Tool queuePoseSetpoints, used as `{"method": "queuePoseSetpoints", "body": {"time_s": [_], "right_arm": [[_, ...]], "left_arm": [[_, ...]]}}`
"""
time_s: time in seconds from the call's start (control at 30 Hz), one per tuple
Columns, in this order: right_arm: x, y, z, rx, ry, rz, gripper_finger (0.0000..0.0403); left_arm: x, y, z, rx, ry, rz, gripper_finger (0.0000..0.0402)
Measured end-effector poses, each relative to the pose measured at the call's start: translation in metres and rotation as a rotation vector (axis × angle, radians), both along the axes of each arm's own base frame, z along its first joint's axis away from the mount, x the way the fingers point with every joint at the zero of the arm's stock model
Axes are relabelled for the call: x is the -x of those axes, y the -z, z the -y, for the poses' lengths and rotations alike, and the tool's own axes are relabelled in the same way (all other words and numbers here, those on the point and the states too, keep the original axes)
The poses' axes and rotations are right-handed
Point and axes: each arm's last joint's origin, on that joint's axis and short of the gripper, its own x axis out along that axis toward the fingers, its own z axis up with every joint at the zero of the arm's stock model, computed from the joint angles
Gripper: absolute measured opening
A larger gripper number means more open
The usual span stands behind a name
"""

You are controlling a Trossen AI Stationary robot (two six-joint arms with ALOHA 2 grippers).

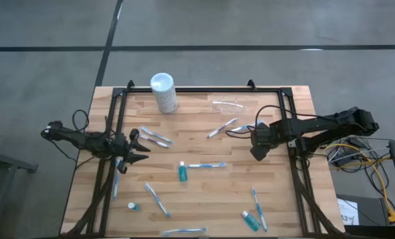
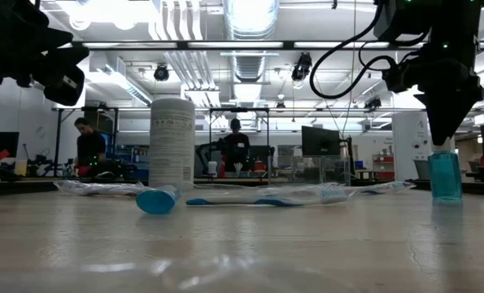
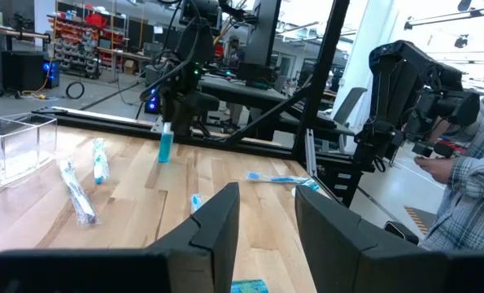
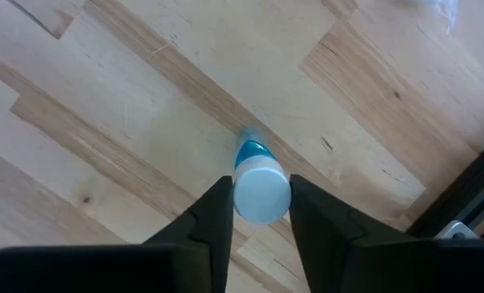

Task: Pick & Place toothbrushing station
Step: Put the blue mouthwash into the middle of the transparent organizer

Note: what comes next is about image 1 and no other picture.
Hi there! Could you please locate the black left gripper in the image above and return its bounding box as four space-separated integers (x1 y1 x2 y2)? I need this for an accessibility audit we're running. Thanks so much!
112 128 151 175

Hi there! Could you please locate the purple toothbrush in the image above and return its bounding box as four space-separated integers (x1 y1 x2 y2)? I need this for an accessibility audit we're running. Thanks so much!
206 117 239 139
139 133 170 149

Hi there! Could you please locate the blue toothbrush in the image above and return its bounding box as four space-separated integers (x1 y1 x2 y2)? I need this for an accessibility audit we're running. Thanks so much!
113 158 121 200
161 227 208 237
186 161 228 169
251 187 269 233
230 119 265 133
140 125 174 145
144 182 171 219

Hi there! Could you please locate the clear acrylic organizer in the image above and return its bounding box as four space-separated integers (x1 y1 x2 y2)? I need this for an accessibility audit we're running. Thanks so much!
210 98 248 114

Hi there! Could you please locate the white wipes canister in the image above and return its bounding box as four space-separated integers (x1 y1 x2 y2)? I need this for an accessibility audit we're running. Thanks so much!
149 72 179 115

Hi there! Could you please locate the white paper sheet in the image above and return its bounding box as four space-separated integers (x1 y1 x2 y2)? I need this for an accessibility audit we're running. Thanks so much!
337 198 360 226

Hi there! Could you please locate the dark grey case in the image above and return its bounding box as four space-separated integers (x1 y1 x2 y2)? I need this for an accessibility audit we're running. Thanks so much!
335 194 390 227

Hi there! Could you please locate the dark metal stand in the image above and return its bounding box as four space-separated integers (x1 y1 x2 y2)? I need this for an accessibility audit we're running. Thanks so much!
0 145 39 239

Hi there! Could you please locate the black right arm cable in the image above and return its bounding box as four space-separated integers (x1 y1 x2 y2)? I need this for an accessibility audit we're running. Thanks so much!
224 104 321 139

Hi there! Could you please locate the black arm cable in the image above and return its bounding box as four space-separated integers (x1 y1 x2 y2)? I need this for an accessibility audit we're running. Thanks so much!
72 109 91 133
224 104 321 139

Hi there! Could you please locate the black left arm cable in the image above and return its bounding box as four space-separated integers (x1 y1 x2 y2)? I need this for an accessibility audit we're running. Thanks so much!
72 109 91 133

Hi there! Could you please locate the black aluminium table frame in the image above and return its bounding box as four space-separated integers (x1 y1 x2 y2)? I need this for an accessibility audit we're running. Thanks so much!
62 86 346 237

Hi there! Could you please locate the black floor cable bundle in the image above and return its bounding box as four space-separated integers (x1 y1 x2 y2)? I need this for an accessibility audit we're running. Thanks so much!
325 135 392 175

